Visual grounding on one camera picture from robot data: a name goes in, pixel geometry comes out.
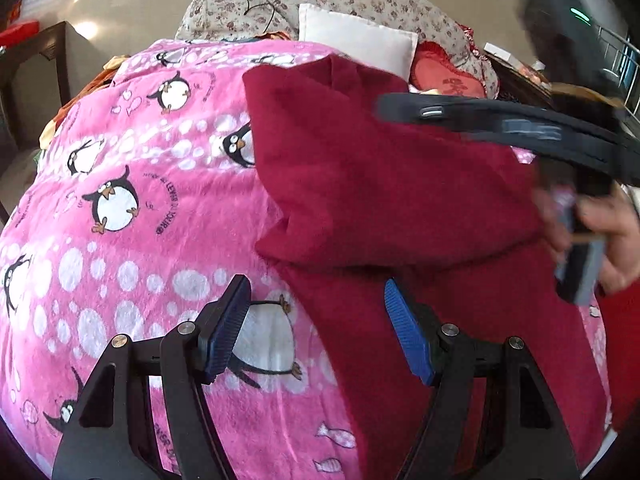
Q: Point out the dark wooden table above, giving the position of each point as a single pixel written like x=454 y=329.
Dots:
x=39 y=76

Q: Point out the dark red fleece garment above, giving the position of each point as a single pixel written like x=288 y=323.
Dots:
x=364 y=200

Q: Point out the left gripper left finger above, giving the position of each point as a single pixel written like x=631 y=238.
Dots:
x=111 y=434

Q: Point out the white square pillow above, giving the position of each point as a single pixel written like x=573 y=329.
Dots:
x=366 y=42

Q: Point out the dark carved wooden headboard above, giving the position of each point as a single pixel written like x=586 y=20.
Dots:
x=514 y=87

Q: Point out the floral quilt pillow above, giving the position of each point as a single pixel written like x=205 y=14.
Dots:
x=217 y=20

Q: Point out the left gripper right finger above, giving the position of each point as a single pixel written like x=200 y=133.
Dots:
x=491 y=413

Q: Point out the red box on table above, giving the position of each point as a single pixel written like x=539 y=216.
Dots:
x=19 y=32

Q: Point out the red heart cushion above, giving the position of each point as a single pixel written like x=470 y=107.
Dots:
x=433 y=72

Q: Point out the pink penguin blanket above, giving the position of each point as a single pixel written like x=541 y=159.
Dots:
x=146 y=205

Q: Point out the person's right hand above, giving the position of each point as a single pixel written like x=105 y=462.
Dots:
x=613 y=217

